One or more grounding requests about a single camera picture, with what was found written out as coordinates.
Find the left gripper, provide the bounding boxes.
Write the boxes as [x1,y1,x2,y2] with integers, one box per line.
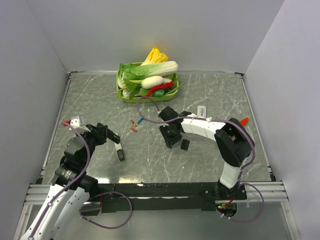
[75,123,107,167]

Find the black battery cover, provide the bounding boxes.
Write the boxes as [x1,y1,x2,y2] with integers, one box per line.
[180,139,190,151]

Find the white battery cover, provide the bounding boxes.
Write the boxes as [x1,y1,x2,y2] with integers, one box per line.
[197,105,207,118]

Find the black remote control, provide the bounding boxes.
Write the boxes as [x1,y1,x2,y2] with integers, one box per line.
[106,129,121,144]

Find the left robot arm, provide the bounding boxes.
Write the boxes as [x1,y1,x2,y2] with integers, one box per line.
[21,120,115,240]

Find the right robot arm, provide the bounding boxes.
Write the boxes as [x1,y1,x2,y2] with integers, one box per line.
[158,106,256,199]

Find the red chili pepper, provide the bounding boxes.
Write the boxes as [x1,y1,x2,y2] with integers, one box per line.
[146,81,174,97]

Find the green plastic tray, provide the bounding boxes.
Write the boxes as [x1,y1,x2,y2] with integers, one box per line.
[116,62,180,104]

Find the white toy radish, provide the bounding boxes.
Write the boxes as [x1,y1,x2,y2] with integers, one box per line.
[140,76,172,89]

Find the green parsley sprig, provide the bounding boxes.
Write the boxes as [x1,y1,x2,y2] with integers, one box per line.
[116,78,142,100]

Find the small green bok choy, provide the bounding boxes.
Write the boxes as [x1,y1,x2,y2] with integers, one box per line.
[116,63,134,89]

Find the black base bar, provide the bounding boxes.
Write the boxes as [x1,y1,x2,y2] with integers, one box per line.
[89,182,247,213]

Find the long green napa cabbage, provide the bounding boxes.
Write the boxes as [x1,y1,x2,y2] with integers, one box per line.
[121,61,179,80]

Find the orange toy carrot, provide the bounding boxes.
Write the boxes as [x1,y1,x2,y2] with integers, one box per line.
[240,117,249,127]

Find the yellow toy cabbage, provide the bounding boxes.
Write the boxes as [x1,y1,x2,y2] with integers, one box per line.
[141,47,169,66]

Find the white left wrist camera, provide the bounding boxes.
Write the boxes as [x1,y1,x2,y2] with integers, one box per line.
[63,115,91,134]

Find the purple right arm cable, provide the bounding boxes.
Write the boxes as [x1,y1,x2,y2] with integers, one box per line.
[136,96,256,188]

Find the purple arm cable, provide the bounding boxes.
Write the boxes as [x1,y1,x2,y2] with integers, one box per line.
[27,121,91,240]
[136,96,256,188]

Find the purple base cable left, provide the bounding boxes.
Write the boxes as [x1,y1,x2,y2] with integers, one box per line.
[79,191,133,230]

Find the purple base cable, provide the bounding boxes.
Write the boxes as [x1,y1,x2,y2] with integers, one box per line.
[216,182,265,223]
[79,191,133,230]

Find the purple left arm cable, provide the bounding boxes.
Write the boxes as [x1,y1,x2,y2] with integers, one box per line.
[27,121,91,240]

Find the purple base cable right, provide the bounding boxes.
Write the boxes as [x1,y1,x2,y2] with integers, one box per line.
[216,182,265,223]

